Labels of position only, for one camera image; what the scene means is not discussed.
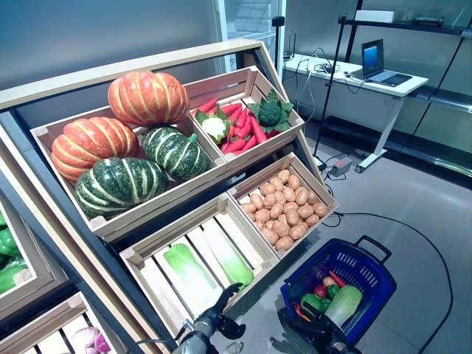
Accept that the black power strip with cables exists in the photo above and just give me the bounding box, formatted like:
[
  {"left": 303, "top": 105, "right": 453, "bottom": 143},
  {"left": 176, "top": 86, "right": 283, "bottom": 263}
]
[{"left": 312, "top": 61, "right": 339, "bottom": 75}]

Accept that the white desk on wheels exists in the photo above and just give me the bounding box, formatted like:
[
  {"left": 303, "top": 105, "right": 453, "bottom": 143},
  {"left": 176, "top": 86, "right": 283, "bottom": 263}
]
[{"left": 282, "top": 54, "right": 430, "bottom": 174}]

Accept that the green white napa cabbage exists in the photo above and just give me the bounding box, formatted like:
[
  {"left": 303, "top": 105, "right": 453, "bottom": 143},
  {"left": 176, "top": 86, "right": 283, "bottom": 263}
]
[
  {"left": 201, "top": 217, "right": 254, "bottom": 292},
  {"left": 163, "top": 243, "right": 219, "bottom": 298},
  {"left": 324, "top": 284, "right": 364, "bottom": 327}
]

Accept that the black metal glass shelf rack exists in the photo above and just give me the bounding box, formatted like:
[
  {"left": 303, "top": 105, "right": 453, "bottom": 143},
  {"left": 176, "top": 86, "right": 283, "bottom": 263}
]
[{"left": 339, "top": 0, "right": 472, "bottom": 178}]

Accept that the dark purple cabbage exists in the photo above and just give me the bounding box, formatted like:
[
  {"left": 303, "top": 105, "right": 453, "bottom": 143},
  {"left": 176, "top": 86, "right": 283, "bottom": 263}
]
[{"left": 308, "top": 263, "right": 333, "bottom": 287}]

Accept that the white flat box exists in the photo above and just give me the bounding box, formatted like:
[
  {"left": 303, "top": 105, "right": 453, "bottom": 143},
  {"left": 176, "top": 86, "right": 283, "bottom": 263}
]
[{"left": 354, "top": 10, "right": 399, "bottom": 24}]

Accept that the wooden crate with onions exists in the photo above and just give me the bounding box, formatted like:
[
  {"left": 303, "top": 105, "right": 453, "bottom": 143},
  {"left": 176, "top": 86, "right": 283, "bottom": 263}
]
[{"left": 0, "top": 291, "right": 122, "bottom": 354}]

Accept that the open grey laptop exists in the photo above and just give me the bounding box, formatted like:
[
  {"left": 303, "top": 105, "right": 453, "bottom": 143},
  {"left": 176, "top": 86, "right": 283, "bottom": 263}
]
[{"left": 350, "top": 38, "right": 413, "bottom": 88}]

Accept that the wooden crate with green peppers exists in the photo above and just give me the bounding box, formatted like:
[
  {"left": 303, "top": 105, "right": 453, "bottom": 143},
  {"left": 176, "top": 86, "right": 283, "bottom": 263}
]
[{"left": 0, "top": 198, "right": 70, "bottom": 322}]

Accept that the pale pink onion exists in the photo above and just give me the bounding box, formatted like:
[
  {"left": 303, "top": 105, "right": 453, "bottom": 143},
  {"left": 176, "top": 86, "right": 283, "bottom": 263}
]
[{"left": 72, "top": 326, "right": 100, "bottom": 350}]

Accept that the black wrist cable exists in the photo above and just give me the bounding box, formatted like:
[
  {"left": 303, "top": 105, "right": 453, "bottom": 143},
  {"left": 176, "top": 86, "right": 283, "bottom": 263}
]
[{"left": 136, "top": 319, "right": 195, "bottom": 346}]

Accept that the wooden crate with carrots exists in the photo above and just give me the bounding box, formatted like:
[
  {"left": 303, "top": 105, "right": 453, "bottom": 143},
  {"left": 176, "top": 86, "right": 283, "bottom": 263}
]
[{"left": 182, "top": 66, "right": 305, "bottom": 163}]

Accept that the white glass door fridge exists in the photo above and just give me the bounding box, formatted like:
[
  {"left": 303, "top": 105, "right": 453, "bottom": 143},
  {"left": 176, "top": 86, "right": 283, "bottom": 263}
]
[{"left": 213, "top": 0, "right": 288, "bottom": 74}]

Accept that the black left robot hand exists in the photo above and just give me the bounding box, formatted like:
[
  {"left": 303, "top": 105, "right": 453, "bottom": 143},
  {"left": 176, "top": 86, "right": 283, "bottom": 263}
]
[{"left": 193, "top": 282, "right": 247, "bottom": 339}]

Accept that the green striped pumpkin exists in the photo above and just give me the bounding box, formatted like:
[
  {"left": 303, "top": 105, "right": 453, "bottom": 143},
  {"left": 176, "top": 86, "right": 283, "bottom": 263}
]
[
  {"left": 142, "top": 125, "right": 214, "bottom": 181},
  {"left": 74, "top": 157, "right": 170, "bottom": 219}
]

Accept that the orange striped pumpkin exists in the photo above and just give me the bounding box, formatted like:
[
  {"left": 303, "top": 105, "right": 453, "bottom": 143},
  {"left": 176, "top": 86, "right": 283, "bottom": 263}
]
[
  {"left": 107, "top": 70, "right": 191, "bottom": 128},
  {"left": 50, "top": 117, "right": 140, "bottom": 184}
]

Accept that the wooden crate with potatoes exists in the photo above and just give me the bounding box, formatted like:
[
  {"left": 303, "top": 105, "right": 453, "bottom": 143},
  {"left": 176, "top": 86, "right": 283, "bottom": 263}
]
[{"left": 226, "top": 151, "right": 339, "bottom": 261}]

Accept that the black tripod stand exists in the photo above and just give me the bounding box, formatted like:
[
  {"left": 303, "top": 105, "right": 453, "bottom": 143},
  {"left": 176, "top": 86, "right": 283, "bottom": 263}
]
[
  {"left": 271, "top": 16, "right": 287, "bottom": 80},
  {"left": 312, "top": 13, "right": 348, "bottom": 159}
]

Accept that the green broccoli with leaves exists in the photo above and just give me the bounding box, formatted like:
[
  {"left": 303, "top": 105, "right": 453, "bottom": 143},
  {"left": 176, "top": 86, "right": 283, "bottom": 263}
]
[{"left": 247, "top": 88, "right": 295, "bottom": 133}]

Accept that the large wooden pumpkin crate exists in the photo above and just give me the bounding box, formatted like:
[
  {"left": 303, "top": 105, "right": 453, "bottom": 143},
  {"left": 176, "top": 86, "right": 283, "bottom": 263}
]
[{"left": 29, "top": 105, "right": 228, "bottom": 239}]

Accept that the blue plastic shopping basket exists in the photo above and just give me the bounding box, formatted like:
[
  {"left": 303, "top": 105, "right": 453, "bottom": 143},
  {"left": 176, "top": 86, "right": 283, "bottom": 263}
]
[{"left": 280, "top": 235, "right": 398, "bottom": 347}]

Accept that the wooden crate with napa cabbages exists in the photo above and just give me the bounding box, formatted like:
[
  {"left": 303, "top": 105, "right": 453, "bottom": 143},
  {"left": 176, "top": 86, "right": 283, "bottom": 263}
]
[{"left": 119, "top": 195, "right": 281, "bottom": 329}]

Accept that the black router with antennas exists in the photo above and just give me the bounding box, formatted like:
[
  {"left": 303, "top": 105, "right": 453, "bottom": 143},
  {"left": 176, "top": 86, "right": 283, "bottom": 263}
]
[{"left": 282, "top": 32, "right": 298, "bottom": 62}]

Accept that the magenta onion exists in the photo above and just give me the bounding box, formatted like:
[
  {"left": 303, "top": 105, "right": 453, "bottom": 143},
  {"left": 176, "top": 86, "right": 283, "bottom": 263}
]
[{"left": 94, "top": 333, "right": 111, "bottom": 354}]

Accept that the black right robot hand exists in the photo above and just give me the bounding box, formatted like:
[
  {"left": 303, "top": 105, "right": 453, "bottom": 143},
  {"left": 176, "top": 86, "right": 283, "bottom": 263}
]
[{"left": 282, "top": 302, "right": 346, "bottom": 350}]

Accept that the grey power adapter box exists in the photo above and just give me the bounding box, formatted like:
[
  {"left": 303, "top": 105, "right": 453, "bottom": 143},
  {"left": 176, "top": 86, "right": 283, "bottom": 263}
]
[{"left": 330, "top": 156, "right": 354, "bottom": 177}]

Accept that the wooden black produce display stand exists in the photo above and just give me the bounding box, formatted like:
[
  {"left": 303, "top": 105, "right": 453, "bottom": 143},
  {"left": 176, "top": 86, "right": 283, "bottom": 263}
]
[{"left": 0, "top": 39, "right": 339, "bottom": 354}]

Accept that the white cauliflower with leaves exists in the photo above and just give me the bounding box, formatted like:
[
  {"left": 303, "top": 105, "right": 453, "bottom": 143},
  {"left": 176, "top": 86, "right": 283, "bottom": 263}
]
[{"left": 194, "top": 106, "right": 232, "bottom": 145}]

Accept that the long black floor cable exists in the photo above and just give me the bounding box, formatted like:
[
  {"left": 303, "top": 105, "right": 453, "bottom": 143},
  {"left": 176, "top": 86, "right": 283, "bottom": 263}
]
[{"left": 324, "top": 211, "right": 454, "bottom": 354}]

